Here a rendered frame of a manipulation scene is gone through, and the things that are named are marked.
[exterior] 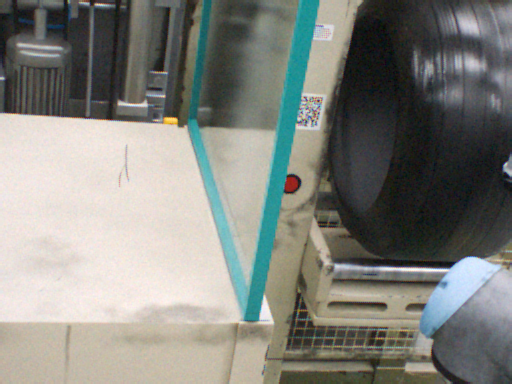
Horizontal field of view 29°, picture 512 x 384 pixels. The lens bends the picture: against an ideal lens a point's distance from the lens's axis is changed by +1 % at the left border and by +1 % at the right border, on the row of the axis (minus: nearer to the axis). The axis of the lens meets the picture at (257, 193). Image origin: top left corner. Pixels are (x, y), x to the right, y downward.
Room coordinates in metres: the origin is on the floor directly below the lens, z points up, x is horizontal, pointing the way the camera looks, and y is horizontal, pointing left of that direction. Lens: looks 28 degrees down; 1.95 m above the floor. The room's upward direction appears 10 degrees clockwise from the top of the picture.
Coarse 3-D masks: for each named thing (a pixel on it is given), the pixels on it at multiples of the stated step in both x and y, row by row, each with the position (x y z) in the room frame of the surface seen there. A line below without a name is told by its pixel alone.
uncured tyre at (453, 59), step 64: (384, 0) 1.91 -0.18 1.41; (448, 0) 1.82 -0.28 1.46; (384, 64) 2.17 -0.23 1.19; (448, 64) 1.69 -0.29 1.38; (384, 128) 2.14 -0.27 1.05; (448, 128) 1.63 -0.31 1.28; (384, 192) 1.68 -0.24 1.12; (448, 192) 1.62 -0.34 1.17; (384, 256) 1.73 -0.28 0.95; (448, 256) 1.71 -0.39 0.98
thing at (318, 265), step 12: (312, 228) 1.79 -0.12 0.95; (312, 240) 1.74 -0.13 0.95; (324, 240) 1.75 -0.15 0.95; (312, 252) 1.73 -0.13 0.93; (324, 252) 1.70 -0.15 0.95; (312, 264) 1.71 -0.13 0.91; (324, 264) 1.66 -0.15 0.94; (312, 276) 1.70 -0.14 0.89; (324, 276) 1.66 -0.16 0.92; (312, 288) 1.68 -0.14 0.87; (324, 288) 1.66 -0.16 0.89; (324, 300) 1.66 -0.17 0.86
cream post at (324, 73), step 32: (320, 0) 1.75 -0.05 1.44; (352, 0) 1.76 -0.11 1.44; (320, 64) 1.75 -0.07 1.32; (320, 128) 1.76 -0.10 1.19; (320, 160) 1.77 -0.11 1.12; (288, 192) 1.75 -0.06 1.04; (288, 224) 1.75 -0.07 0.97; (288, 256) 1.76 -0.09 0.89; (288, 288) 1.76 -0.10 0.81; (288, 320) 1.77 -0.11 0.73
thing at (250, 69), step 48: (240, 0) 1.26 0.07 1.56; (288, 0) 1.04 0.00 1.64; (240, 48) 1.22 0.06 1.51; (288, 48) 1.00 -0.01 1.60; (192, 96) 1.48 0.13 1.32; (240, 96) 1.18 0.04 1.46; (288, 96) 0.96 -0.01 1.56; (240, 144) 1.14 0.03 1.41; (288, 144) 0.97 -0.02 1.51; (240, 192) 1.10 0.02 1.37; (240, 240) 1.06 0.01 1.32; (240, 288) 1.01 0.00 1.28
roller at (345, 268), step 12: (336, 264) 1.71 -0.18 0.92; (348, 264) 1.72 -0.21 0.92; (360, 264) 1.73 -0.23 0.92; (372, 264) 1.74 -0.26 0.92; (384, 264) 1.74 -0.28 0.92; (396, 264) 1.75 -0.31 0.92; (408, 264) 1.76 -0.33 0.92; (420, 264) 1.77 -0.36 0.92; (432, 264) 1.78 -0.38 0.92; (444, 264) 1.78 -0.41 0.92; (336, 276) 1.71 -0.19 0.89; (348, 276) 1.71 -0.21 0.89; (360, 276) 1.72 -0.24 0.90; (372, 276) 1.73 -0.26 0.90; (384, 276) 1.73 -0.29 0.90; (396, 276) 1.74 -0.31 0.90; (408, 276) 1.75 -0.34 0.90; (420, 276) 1.75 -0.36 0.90; (432, 276) 1.76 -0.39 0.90; (444, 276) 1.77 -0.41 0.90
